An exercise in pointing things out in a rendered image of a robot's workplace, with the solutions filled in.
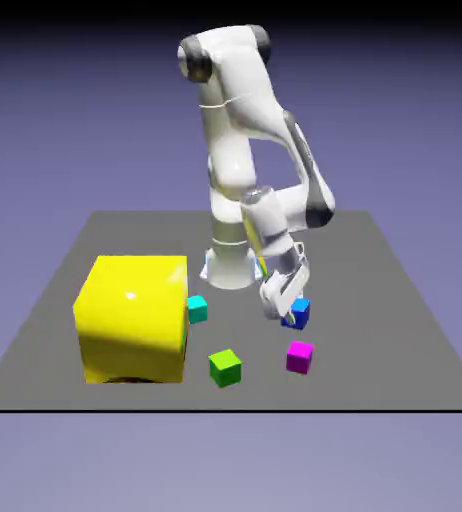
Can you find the small magenta cube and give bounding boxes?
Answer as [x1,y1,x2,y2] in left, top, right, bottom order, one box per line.
[285,340,315,376]

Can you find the large yellow box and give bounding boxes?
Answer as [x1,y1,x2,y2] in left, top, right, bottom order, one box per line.
[72,254,189,385]

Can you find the small cyan cube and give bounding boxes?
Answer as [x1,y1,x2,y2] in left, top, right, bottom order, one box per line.
[185,295,209,325]

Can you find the small green cube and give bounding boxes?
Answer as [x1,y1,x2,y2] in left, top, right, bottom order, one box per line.
[208,348,243,389]

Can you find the small blue cube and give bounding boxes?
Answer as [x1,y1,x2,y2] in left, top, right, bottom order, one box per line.
[280,298,311,332]

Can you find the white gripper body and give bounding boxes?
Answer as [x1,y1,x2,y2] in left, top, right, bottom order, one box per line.
[259,255,311,321]

